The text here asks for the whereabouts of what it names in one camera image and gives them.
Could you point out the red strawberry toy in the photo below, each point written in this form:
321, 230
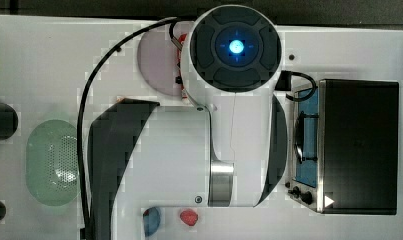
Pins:
189, 217

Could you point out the red ketchup bottle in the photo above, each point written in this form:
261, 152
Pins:
180, 78

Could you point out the blue cup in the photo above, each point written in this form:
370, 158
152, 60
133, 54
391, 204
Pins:
151, 221

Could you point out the green perforated colander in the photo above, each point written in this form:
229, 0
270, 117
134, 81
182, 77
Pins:
52, 164

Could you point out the silver black toaster oven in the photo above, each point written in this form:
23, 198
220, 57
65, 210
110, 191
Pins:
344, 147

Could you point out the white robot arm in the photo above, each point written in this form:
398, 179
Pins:
226, 148

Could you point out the grey round plate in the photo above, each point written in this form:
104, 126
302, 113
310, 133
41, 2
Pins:
157, 59

